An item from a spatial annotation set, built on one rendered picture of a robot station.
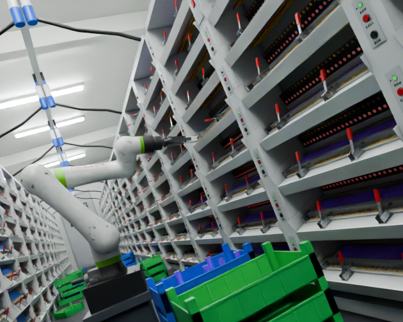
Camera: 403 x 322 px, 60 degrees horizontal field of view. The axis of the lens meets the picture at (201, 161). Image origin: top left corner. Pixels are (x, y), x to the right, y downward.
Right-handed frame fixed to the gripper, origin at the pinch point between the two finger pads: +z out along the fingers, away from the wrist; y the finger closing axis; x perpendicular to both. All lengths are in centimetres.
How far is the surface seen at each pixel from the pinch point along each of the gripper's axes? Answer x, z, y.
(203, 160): -9.1, 10.7, -15.9
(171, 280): -61, -36, 58
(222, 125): -2.6, 7.3, 29.0
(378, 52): -15, 9, 118
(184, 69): 34.8, 0.1, 12.7
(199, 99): 16.2, 3.7, 15.3
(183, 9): 53, -3, 37
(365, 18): -7, 7, 119
